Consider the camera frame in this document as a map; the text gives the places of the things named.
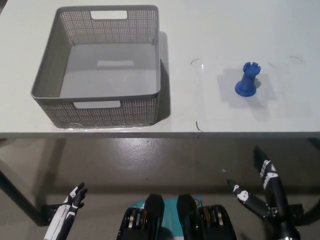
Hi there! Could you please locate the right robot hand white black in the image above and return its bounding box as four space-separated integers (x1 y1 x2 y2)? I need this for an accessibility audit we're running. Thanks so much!
226 146 302 240

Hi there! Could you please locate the dark grey table leg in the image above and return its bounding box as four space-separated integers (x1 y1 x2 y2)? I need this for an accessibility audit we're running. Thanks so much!
0 158 49 227
302 196 320 219

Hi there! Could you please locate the grey perforated plastic basket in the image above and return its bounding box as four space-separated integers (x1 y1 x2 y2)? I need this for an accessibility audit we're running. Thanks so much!
29 4 161 129

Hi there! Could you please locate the blue rook chess piece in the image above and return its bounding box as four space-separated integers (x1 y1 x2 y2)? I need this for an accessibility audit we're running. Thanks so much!
234 61 262 97

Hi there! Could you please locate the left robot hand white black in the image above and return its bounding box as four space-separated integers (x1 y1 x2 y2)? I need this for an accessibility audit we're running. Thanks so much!
42 182 89 240

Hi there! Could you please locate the black mesh foot plate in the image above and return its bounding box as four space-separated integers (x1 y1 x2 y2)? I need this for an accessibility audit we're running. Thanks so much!
40 204 63 222
287 203 305 219

